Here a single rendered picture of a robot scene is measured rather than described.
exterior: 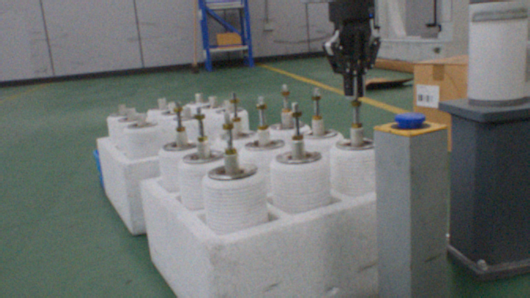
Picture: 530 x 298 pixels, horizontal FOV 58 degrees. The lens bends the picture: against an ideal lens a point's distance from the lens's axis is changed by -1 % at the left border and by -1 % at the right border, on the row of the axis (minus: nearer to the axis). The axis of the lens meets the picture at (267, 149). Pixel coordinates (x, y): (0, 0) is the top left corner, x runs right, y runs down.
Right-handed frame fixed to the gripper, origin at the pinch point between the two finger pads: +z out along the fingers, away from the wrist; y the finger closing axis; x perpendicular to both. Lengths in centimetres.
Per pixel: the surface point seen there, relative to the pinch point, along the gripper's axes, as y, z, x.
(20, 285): -46, 35, 50
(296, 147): -12.3, 8.0, 2.5
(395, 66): 318, 31, 200
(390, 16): 371, -14, 239
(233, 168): -23.2, 9.0, 4.8
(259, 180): -21.5, 10.7, 1.3
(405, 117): -10.0, 2.2, -16.0
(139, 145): -13, 14, 55
